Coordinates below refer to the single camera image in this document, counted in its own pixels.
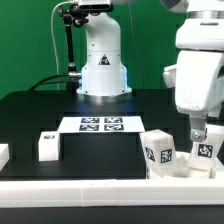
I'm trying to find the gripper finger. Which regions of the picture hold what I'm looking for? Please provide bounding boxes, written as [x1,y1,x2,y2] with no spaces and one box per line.
[189,116,207,142]

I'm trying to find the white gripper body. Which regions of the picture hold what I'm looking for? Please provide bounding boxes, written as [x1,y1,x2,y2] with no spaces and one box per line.
[163,50,224,117]

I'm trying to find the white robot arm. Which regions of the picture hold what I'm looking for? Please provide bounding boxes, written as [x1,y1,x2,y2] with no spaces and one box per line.
[72,0,224,142]

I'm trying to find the white sheet with tags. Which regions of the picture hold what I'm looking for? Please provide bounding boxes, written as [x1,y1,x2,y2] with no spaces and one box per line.
[58,116,145,133]

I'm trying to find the white block at left edge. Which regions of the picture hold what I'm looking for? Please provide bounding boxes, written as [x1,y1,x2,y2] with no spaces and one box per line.
[0,144,9,171]

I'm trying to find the white obstacle wall frame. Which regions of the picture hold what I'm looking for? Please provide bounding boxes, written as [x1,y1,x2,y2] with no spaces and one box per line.
[0,156,224,209]

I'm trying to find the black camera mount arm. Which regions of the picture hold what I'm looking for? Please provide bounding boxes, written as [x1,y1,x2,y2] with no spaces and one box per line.
[59,5,88,95]

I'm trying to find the white cable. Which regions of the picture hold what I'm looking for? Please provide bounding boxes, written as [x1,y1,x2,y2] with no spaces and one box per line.
[50,0,79,91]

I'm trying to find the black cables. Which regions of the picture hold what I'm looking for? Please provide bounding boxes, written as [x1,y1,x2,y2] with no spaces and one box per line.
[28,73,81,92]

